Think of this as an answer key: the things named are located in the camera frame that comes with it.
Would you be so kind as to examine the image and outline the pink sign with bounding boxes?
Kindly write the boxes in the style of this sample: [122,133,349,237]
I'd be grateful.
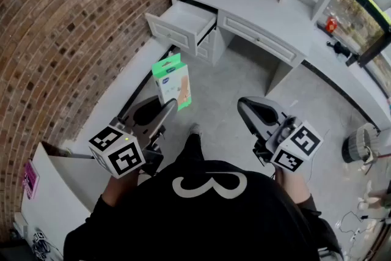
[21,160,41,200]

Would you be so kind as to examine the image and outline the person's grey shoe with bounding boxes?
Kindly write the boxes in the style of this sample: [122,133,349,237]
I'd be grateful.
[188,122,203,138]

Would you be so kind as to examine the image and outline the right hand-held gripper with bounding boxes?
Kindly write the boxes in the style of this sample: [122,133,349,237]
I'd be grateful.
[237,96,324,174]

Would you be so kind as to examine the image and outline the black device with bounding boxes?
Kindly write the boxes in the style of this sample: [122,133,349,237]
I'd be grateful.
[326,40,352,59]

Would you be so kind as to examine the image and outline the wide white closed drawer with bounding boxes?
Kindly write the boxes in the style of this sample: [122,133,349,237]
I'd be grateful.
[217,12,299,64]

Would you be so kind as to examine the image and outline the person's right forearm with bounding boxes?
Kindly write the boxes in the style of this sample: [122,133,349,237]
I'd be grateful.
[274,168,313,205]

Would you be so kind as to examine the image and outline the white window sill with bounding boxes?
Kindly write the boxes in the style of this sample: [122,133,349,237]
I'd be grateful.
[301,26,391,134]

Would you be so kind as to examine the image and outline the green small item box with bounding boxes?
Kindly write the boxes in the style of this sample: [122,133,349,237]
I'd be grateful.
[151,52,192,112]

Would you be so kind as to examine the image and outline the black-and-white patterned block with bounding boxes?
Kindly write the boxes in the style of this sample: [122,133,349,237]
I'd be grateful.
[31,230,52,260]

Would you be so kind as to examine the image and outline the white desk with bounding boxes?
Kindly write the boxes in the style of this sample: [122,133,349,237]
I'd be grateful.
[144,0,313,96]

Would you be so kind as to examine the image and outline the floor cable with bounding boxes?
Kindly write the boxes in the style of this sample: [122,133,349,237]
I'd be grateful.
[334,210,372,243]

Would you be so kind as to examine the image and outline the person's black shirt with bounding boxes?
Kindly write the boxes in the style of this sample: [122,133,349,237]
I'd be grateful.
[62,159,345,261]

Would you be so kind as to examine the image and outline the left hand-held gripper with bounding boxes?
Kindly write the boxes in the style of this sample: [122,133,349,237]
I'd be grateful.
[88,98,180,178]

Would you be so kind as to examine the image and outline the black window frame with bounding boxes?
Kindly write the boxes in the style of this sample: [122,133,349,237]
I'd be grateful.
[316,0,391,68]

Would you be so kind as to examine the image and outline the white cabinet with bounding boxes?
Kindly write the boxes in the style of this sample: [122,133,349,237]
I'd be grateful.
[20,141,106,257]

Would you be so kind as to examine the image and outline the white wall ledge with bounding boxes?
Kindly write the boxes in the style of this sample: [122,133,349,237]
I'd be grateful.
[68,35,177,157]

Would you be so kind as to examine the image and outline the person's left forearm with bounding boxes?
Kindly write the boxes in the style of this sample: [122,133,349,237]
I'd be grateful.
[101,168,142,209]

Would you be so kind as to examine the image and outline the person's leg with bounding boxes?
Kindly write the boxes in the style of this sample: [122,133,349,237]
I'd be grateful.
[176,131,206,166]

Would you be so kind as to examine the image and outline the red ornament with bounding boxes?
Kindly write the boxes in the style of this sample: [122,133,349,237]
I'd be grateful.
[324,15,338,32]

